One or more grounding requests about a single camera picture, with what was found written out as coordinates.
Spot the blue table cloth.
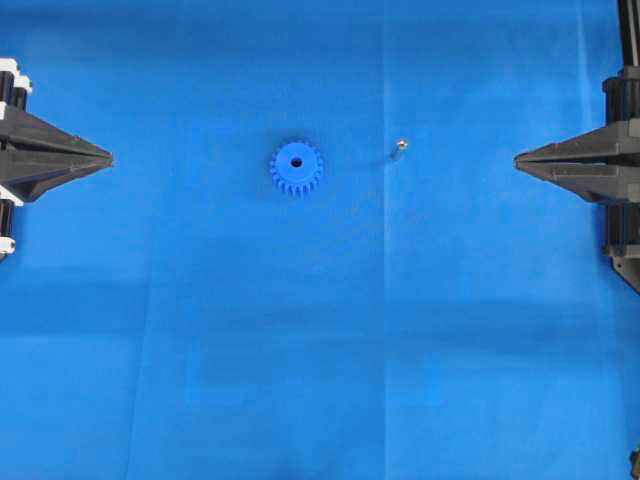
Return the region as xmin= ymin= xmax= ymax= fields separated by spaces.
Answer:
xmin=1 ymin=1 xmax=639 ymax=479

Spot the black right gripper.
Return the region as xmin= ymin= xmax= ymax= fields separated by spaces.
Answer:
xmin=514 ymin=67 xmax=639 ymax=293

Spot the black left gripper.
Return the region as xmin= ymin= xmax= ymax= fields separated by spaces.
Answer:
xmin=0 ymin=58 xmax=115 ymax=261

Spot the blue plastic spur gear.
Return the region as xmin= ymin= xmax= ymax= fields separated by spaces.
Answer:
xmin=269 ymin=139 xmax=324 ymax=197

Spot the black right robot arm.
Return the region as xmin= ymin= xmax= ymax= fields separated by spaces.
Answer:
xmin=514 ymin=1 xmax=639 ymax=291

